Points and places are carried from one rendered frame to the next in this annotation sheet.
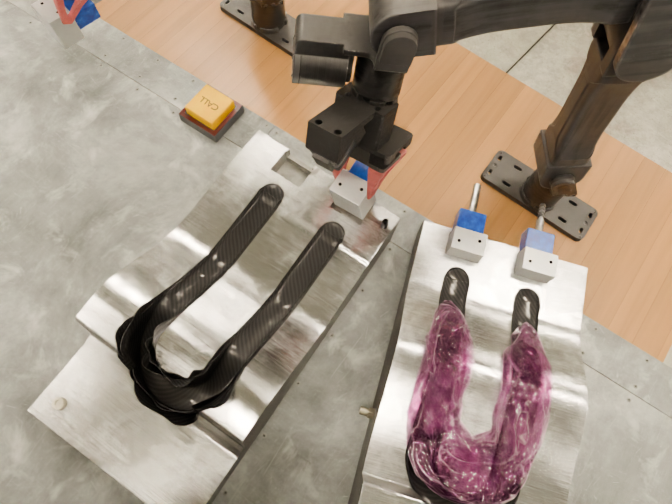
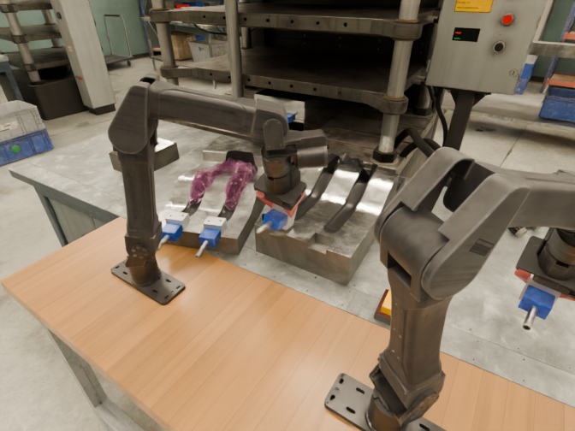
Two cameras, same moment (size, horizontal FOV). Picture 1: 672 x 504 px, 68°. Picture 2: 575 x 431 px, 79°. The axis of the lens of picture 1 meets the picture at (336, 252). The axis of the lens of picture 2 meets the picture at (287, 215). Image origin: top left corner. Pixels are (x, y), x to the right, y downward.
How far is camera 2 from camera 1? 1.05 m
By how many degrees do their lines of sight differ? 77
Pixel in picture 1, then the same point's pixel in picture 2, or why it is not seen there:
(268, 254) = (325, 209)
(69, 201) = not seen: hidden behind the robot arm
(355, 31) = (293, 135)
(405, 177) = (242, 284)
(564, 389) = (187, 179)
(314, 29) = (315, 132)
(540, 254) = (174, 218)
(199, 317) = (348, 180)
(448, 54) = (178, 401)
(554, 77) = not seen: outside the picture
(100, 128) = (473, 298)
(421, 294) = (244, 211)
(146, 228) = not seen: hidden behind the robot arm
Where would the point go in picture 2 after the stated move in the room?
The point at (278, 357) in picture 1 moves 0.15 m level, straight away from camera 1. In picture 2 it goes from (311, 175) to (336, 199)
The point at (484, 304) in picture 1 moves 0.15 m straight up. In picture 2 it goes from (211, 210) to (204, 162)
